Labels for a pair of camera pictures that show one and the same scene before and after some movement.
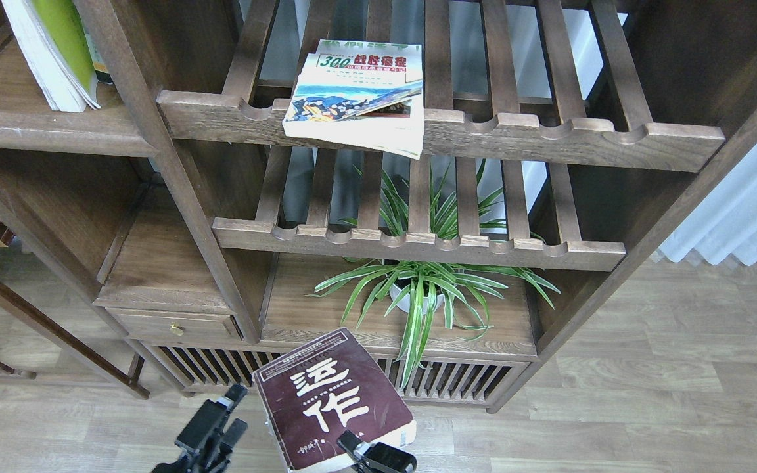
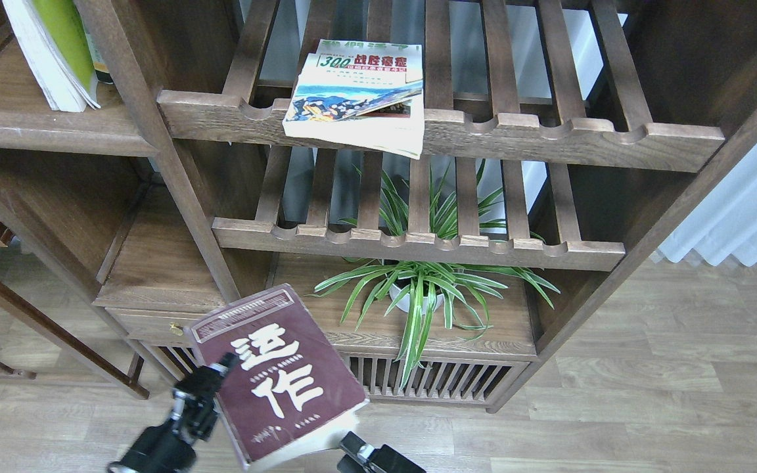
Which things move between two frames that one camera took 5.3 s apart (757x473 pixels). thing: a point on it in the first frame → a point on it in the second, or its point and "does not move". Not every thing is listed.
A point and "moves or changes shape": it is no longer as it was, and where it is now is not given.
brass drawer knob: (177, 329) does not move
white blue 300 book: (365, 95) does not move
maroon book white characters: (311, 395) moves or changes shape
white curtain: (756, 213) does not move
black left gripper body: (207, 443) → (194, 412)
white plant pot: (405, 303) does not move
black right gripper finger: (353, 446) does not move
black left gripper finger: (234, 394) → (227, 363)
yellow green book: (56, 45) does not move
